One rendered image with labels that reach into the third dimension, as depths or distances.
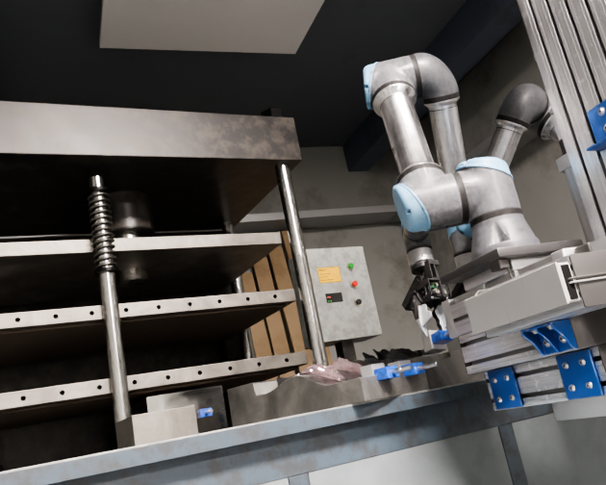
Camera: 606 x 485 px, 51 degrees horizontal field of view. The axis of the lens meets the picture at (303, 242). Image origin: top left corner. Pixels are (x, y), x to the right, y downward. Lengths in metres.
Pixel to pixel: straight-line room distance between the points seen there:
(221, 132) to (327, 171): 3.26
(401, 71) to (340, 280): 1.23
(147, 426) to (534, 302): 0.90
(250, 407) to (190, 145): 1.10
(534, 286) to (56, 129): 1.75
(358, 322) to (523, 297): 1.62
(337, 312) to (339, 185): 3.16
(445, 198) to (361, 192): 4.38
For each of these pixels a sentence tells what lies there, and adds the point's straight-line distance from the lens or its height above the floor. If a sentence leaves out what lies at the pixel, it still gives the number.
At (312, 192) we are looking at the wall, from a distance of 5.60.
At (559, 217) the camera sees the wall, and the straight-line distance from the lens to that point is 4.54.
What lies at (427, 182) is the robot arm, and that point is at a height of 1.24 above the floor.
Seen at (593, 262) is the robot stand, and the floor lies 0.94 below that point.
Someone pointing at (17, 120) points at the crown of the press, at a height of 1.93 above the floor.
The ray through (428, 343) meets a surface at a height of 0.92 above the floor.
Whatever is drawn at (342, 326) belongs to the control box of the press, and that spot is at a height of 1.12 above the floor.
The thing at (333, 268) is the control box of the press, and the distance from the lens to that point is 2.72.
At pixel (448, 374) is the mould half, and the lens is 1.80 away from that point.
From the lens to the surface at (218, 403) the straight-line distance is 2.32.
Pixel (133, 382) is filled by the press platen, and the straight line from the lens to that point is 2.30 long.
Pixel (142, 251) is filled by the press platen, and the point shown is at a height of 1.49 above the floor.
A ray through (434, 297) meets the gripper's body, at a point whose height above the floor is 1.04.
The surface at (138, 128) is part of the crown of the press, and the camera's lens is 2.46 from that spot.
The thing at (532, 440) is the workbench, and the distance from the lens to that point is 1.94.
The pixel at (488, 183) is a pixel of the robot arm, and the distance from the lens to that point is 1.46.
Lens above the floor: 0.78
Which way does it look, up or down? 15 degrees up
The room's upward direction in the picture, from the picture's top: 11 degrees counter-clockwise
